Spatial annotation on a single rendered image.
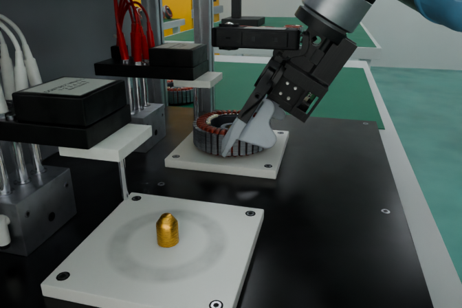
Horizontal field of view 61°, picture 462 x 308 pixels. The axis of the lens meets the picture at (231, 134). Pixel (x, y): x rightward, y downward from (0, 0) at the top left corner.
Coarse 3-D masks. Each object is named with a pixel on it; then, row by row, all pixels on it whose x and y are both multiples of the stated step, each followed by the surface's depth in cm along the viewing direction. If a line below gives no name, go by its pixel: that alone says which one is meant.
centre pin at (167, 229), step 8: (168, 216) 34; (160, 224) 34; (168, 224) 34; (176, 224) 34; (160, 232) 34; (168, 232) 34; (176, 232) 34; (160, 240) 34; (168, 240) 34; (176, 240) 35
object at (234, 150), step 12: (204, 120) 56; (216, 120) 58; (228, 120) 59; (204, 132) 52; (216, 132) 52; (204, 144) 53; (216, 144) 52; (240, 144) 51; (252, 144) 52; (228, 156) 52
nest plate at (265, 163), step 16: (192, 144) 57; (176, 160) 52; (192, 160) 52; (208, 160) 52; (224, 160) 52; (240, 160) 52; (256, 160) 52; (272, 160) 52; (256, 176) 50; (272, 176) 49
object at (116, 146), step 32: (32, 96) 30; (64, 96) 29; (96, 96) 30; (0, 128) 31; (32, 128) 30; (64, 128) 29; (96, 128) 30; (128, 128) 34; (0, 160) 34; (32, 160) 38; (0, 192) 34
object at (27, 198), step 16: (32, 176) 38; (48, 176) 38; (64, 176) 39; (16, 192) 35; (32, 192) 35; (48, 192) 37; (64, 192) 39; (0, 208) 34; (16, 208) 33; (32, 208) 35; (48, 208) 37; (64, 208) 39; (16, 224) 34; (32, 224) 35; (48, 224) 37; (16, 240) 35; (32, 240) 35
